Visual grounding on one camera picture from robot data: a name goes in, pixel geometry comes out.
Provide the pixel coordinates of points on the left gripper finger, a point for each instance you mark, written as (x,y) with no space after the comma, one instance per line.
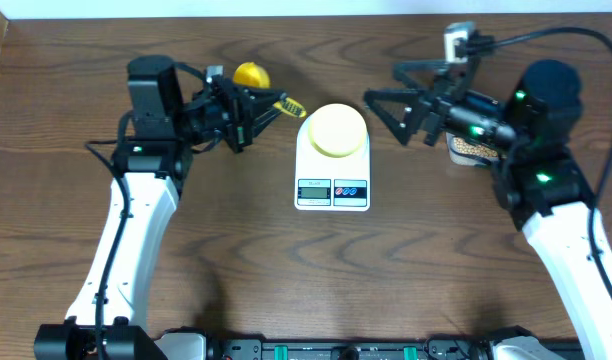
(259,100)
(259,124)

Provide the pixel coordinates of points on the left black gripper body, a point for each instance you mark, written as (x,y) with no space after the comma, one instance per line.
(204,124)

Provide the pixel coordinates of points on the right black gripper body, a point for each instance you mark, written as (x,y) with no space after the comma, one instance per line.
(474,116)

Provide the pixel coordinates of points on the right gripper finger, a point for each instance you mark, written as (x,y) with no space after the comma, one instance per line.
(396,109)
(436,76)

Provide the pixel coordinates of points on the yellow measuring scoop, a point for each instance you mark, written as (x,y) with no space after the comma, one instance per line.
(253,75)

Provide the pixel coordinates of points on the pale yellow bowl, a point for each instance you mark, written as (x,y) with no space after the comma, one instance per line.
(337,130)

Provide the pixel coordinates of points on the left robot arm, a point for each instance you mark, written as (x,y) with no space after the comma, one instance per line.
(178,112)

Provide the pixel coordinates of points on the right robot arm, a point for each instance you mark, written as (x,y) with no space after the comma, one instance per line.
(535,179)

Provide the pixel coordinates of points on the white digital kitchen scale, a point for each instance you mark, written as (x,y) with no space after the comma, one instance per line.
(324,183)

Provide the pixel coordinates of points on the soybeans in container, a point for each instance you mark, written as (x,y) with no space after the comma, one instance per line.
(461,147)

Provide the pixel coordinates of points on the clear plastic container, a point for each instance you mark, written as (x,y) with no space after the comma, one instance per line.
(470,161)

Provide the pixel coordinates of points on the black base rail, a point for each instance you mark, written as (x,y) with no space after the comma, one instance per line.
(509,343)

